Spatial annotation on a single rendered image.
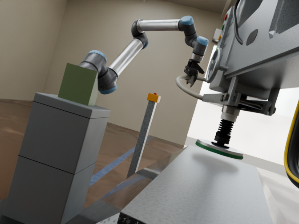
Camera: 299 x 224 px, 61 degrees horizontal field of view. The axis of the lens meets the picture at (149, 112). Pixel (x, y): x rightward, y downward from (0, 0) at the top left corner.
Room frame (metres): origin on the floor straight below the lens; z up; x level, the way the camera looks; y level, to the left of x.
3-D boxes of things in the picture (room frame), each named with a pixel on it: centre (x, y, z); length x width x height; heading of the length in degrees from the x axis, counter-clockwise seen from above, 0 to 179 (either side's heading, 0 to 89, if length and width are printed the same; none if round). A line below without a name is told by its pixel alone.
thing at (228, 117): (1.16, -0.36, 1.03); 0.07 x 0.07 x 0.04
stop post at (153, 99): (2.81, 0.00, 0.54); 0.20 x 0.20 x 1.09; 76
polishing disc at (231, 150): (1.16, -0.36, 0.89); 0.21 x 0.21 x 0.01
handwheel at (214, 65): (1.04, -0.23, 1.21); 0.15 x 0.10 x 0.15; 0
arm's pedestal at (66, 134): (1.79, 0.51, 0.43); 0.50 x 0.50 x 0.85; 82
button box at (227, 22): (1.23, -0.24, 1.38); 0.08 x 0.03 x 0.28; 0
